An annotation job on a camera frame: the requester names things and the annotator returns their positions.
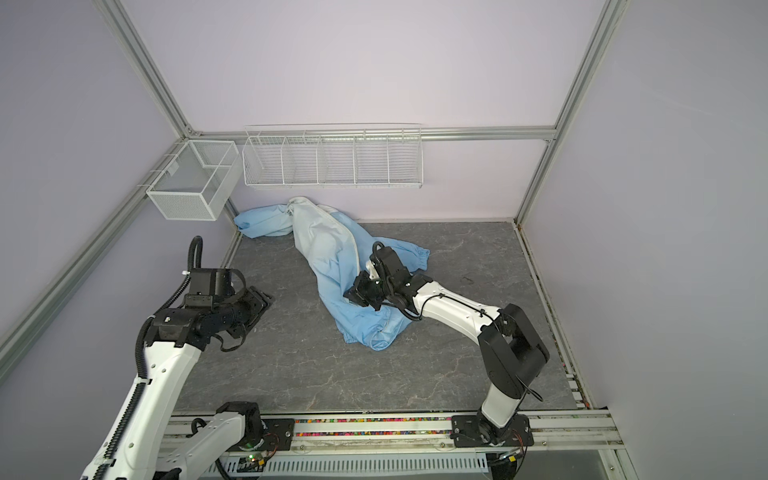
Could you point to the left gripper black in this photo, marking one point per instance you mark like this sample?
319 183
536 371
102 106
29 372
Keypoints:
259 302

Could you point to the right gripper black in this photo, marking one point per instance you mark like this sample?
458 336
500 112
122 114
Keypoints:
359 292

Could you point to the light blue jacket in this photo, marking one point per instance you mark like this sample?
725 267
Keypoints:
336 249

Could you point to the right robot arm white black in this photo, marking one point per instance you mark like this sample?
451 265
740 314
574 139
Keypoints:
512 351

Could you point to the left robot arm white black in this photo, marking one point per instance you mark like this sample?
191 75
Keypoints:
168 346

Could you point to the white mesh box basket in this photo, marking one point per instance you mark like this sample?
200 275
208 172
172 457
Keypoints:
197 181

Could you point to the small green circuit board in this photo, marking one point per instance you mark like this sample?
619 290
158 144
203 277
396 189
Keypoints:
251 464

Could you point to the white vent grille strip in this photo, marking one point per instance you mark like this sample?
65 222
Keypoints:
352 466

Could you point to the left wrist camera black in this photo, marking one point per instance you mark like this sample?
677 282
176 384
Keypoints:
208 288

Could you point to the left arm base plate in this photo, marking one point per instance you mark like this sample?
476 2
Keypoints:
277 435

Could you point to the white wire shelf basket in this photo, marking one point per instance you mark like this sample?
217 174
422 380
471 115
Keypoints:
376 155

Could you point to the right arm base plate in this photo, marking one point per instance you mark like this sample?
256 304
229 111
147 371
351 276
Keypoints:
470 431

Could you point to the aluminium mounting rail front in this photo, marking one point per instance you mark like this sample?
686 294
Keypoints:
429 432

